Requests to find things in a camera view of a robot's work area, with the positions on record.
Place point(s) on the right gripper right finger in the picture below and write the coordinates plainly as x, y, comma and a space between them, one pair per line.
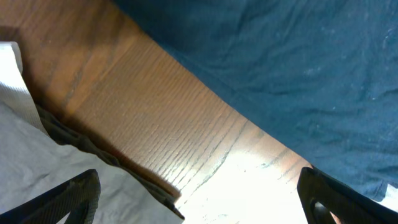
323, 199

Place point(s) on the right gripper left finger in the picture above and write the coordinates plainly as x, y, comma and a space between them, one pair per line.
77, 199

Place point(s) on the dark blue garment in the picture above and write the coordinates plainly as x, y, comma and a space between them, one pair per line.
319, 76

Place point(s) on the grey shorts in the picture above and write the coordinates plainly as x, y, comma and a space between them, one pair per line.
38, 153

